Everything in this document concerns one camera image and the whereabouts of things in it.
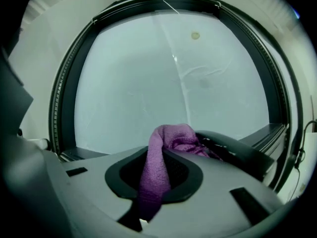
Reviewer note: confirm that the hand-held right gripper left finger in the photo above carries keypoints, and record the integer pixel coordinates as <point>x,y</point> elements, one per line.
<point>99,187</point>

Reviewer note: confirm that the frosted glass window pane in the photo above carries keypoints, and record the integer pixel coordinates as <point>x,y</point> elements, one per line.
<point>136,83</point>

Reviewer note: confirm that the purple cloth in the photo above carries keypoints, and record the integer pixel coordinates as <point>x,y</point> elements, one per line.
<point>154,177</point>

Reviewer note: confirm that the black window frame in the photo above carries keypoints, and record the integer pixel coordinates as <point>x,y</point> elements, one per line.
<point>64,83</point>

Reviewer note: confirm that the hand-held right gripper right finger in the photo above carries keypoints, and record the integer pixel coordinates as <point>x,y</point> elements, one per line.
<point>218,202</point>

